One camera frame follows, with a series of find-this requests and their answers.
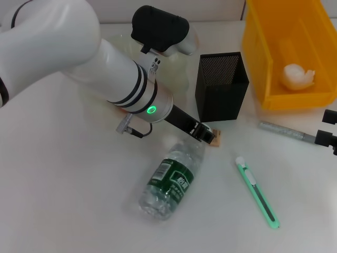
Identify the green utility knife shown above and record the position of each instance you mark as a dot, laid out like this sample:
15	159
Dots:
259	195

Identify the white paper ball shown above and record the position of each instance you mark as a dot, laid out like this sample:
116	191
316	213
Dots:
295	76

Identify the clear green-label water bottle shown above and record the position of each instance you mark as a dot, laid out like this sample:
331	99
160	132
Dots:
171	182

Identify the silver glitter pen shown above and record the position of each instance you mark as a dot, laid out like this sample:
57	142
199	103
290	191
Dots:
284	130

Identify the green glass fruit plate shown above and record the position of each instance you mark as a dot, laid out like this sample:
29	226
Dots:
179	73

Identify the yellow plastic bin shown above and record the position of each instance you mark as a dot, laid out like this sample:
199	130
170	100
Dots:
289	102

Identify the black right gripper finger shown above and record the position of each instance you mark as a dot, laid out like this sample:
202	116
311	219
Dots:
330	116
326	137

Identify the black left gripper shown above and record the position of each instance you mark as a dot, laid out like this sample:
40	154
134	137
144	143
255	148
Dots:
181	118

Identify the small wooden clip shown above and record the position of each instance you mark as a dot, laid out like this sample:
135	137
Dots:
217	141

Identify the black mesh pen holder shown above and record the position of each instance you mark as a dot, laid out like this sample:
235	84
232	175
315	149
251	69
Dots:
218	105

